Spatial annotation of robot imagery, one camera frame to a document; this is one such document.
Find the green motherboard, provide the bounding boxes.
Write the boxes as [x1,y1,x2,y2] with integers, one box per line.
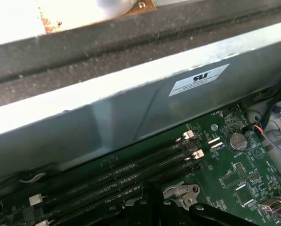
[0,105,281,226]

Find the white case wall sticker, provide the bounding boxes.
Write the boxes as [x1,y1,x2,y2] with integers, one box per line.
[168,63,230,97]

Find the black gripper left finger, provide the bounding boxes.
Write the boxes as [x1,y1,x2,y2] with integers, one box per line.
[69,181,155,226]

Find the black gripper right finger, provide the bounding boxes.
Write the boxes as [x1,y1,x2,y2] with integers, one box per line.
[152,181,257,226]

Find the grey braided wire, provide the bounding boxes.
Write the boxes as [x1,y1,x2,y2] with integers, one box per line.
[260,134,281,157]

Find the black RAM slot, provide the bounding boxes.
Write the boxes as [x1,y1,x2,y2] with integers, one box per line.
[60,163,201,226]
[40,149,205,226]
[28,130,194,206]
[35,143,197,218]

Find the metal CPU socket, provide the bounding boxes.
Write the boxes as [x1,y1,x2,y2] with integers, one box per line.
[162,181,201,209]

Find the black square board chip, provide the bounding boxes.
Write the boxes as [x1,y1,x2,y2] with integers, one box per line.
[234,185,255,205]

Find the black open PC case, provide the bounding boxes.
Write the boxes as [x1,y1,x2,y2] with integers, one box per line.
[0,0,281,189]

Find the silver board USB port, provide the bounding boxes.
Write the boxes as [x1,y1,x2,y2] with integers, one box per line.
[257,199,281,215]

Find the silver coin battery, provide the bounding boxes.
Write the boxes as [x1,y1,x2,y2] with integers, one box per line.
[226,131,248,151]

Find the white thin wire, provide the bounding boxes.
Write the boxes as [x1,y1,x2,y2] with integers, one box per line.
[20,172,47,184]

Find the coloured fan connector wires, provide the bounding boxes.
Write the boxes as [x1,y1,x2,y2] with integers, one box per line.
[241,124,263,136]

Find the black looped case cable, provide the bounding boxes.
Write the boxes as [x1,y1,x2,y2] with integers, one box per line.
[239,77,281,134]

